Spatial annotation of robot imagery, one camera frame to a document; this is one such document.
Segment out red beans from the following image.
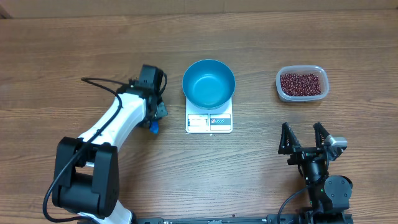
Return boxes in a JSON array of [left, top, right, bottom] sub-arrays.
[[280, 73, 321, 96]]

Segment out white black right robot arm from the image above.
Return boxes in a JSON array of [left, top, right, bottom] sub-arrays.
[[276, 122, 353, 223]]

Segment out clear plastic container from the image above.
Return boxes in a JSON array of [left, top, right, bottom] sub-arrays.
[[275, 65, 330, 103]]

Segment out blue plastic measuring scoop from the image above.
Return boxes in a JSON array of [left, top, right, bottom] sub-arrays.
[[150, 121, 159, 134]]

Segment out white kitchen scale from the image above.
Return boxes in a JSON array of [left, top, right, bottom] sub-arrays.
[[185, 98, 233, 134]]

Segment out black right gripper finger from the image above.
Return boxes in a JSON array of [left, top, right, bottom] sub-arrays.
[[313, 122, 330, 147], [278, 122, 301, 155]]

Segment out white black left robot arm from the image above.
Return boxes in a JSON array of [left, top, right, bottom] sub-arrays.
[[42, 65, 167, 223]]

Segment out blue metal bowl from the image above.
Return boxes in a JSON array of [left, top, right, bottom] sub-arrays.
[[182, 59, 236, 110]]

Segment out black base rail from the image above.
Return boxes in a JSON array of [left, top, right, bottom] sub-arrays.
[[130, 213, 354, 224]]

